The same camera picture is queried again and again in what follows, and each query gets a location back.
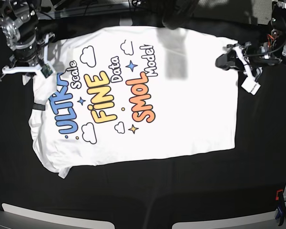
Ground black table cloth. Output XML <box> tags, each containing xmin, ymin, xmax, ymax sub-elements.
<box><xmin>0</xmin><ymin>30</ymin><xmax>286</xmax><ymax>220</ymax></box>

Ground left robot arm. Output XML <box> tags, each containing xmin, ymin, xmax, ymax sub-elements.
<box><xmin>215</xmin><ymin>0</ymin><xmax>286</xmax><ymax>82</ymax></box>

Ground black cables at back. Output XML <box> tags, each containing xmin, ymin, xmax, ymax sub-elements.
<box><xmin>80</xmin><ymin>0</ymin><xmax>165</xmax><ymax>14</ymax></box>

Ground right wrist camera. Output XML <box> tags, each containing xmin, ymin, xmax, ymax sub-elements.
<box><xmin>41</xmin><ymin>62</ymin><xmax>56</xmax><ymax>78</ymax></box>

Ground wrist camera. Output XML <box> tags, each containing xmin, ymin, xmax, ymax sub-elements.
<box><xmin>241</xmin><ymin>77</ymin><xmax>261</xmax><ymax>95</ymax></box>
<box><xmin>41</xmin><ymin>62</ymin><xmax>56</xmax><ymax>78</ymax></box>

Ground black camera pole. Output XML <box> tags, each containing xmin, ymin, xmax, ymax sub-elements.
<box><xmin>162</xmin><ymin>0</ymin><xmax>199</xmax><ymax>30</ymax></box>

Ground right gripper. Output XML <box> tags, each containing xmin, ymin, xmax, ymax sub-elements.
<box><xmin>0</xmin><ymin>33</ymin><xmax>55</xmax><ymax>81</ymax></box>

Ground white printed t-shirt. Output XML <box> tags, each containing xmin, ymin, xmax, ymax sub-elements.
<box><xmin>29</xmin><ymin>26</ymin><xmax>238</xmax><ymax>178</ymax></box>

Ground red clamp front right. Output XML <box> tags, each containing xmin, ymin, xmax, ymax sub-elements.
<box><xmin>275</xmin><ymin>189</ymin><xmax>286</xmax><ymax>226</ymax></box>

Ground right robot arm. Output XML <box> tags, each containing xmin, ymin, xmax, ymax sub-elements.
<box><xmin>0</xmin><ymin>0</ymin><xmax>55</xmax><ymax>81</ymax></box>

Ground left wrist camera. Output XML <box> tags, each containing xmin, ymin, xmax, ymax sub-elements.
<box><xmin>241</xmin><ymin>77</ymin><xmax>261</xmax><ymax>95</ymax></box>

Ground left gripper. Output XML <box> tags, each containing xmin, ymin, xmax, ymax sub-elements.
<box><xmin>215</xmin><ymin>42</ymin><xmax>280</xmax><ymax>81</ymax></box>

